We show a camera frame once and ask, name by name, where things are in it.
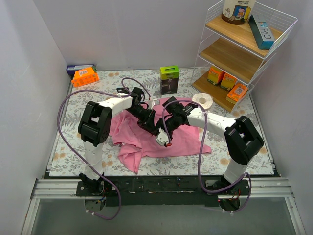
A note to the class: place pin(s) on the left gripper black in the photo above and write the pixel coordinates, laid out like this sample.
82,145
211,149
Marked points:
149,123

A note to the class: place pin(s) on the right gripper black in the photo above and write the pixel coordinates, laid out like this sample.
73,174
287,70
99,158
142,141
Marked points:
168,124

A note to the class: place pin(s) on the pink garment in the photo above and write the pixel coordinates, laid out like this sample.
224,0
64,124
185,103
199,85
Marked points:
137,144

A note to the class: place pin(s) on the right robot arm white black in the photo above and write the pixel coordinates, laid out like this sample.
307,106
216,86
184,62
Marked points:
242,139

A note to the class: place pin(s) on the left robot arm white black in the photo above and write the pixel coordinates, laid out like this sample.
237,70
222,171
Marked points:
95,126

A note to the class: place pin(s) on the floral table mat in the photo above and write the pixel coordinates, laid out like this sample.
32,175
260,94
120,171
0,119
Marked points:
65,163

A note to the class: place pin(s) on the toilet paper roll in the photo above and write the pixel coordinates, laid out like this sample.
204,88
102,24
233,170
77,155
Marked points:
204,99

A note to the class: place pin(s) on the green black product box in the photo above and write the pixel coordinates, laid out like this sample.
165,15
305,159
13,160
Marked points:
169,79

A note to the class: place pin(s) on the small black display case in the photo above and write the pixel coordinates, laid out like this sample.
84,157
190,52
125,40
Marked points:
122,90

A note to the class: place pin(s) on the orange yellow box left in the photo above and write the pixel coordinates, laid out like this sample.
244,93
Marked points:
215,75

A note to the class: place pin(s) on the orange yellow box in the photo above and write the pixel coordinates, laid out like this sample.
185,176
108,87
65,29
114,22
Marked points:
215,75
228,82

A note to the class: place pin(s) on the orange yellow box middle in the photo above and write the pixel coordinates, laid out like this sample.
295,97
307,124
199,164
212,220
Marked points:
228,82

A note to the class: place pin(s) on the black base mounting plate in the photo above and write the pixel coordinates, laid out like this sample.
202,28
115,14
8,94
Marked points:
156,190

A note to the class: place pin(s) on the orange box right shelf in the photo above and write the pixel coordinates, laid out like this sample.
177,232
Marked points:
237,92

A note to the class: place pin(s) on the orange box on mat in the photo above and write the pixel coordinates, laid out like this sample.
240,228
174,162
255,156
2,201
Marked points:
84,76

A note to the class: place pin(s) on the teal long box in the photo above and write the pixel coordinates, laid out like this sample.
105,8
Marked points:
261,31

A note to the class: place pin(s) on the cartoon printed canister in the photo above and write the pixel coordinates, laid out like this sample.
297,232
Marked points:
237,11

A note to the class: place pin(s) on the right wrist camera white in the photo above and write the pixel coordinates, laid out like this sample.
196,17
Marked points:
162,138

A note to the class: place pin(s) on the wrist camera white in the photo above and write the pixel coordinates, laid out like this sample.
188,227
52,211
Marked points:
162,138
153,102

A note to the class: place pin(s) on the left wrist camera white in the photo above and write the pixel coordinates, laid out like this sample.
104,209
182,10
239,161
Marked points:
153,102

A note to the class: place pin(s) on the white wire shelf rack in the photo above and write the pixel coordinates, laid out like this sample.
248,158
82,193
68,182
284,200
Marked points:
233,49

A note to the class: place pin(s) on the blue box at wall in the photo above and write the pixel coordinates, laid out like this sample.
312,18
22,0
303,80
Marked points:
71,69

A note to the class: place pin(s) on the aluminium frame rail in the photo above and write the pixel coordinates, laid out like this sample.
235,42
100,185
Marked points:
268,209

